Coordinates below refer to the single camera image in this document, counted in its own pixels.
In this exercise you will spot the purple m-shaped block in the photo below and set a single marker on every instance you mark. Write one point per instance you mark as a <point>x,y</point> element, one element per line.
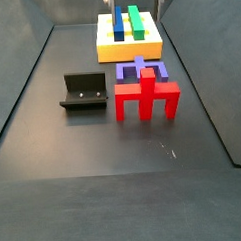
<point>132,69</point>

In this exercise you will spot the black angle fixture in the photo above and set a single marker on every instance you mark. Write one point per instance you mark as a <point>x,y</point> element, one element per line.
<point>85,90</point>

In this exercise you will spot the blue bar block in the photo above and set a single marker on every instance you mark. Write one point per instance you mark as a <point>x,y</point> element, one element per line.
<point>118,26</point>

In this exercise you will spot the yellow slotted board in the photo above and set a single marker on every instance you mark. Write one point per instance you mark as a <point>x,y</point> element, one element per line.
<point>108,50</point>

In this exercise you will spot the red m-shaped block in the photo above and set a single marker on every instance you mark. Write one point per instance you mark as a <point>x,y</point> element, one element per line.
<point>145,92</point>

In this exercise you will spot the green bar block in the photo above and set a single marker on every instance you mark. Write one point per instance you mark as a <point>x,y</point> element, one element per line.
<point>138,30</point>

